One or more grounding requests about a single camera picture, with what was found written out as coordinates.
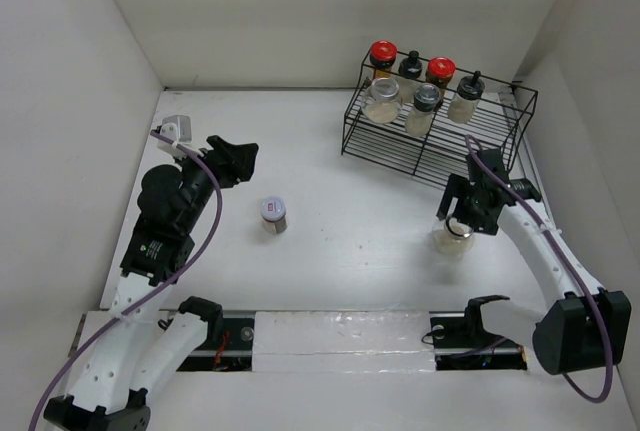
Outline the black pump cap salt bottle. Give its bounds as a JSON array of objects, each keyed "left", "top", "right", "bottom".
[{"left": 398, "top": 50, "right": 423, "bottom": 100}]

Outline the black knob cap salt bottle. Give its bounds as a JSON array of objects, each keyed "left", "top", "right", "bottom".
[{"left": 447, "top": 70, "right": 485, "bottom": 124}]

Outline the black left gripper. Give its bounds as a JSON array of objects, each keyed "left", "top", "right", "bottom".
[{"left": 173, "top": 135, "right": 256, "bottom": 232}]

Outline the dark sauce jar red lid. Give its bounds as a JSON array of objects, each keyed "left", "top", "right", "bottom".
[{"left": 369, "top": 40, "right": 398, "bottom": 79}]

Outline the black wire rack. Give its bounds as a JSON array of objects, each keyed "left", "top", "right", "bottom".
[{"left": 341, "top": 56, "right": 539, "bottom": 189}]

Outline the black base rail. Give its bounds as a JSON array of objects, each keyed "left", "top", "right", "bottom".
[{"left": 179, "top": 310, "right": 527, "bottom": 373}]

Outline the orange label jar red lid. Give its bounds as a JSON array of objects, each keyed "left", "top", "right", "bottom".
[{"left": 425, "top": 57, "right": 456, "bottom": 96}]

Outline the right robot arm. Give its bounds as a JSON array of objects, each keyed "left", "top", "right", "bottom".
[{"left": 434, "top": 149, "right": 632, "bottom": 375}]

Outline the round glass jar metal rim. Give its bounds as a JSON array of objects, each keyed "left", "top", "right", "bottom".
[{"left": 362, "top": 77, "right": 401, "bottom": 124}]

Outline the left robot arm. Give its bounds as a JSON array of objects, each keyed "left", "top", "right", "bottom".
[{"left": 33, "top": 131, "right": 259, "bottom": 430}]

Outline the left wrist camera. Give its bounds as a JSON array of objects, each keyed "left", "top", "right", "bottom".
[{"left": 154, "top": 115, "right": 192, "bottom": 159}]

